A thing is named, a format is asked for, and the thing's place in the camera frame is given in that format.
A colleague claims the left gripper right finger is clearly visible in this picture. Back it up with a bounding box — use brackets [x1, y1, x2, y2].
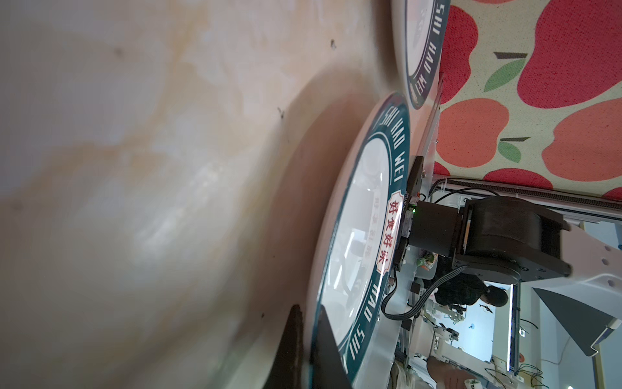
[311, 318, 351, 389]

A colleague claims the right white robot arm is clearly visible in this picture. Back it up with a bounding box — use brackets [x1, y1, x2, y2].
[408, 196, 621, 357]

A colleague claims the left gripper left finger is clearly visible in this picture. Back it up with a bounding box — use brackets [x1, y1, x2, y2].
[263, 305, 304, 389]

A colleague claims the green rim plate front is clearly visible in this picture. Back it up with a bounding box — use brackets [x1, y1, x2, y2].
[301, 92, 411, 388]

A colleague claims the green rim plate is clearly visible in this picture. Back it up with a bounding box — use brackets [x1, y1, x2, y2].
[390, 0, 450, 110]
[301, 92, 411, 388]

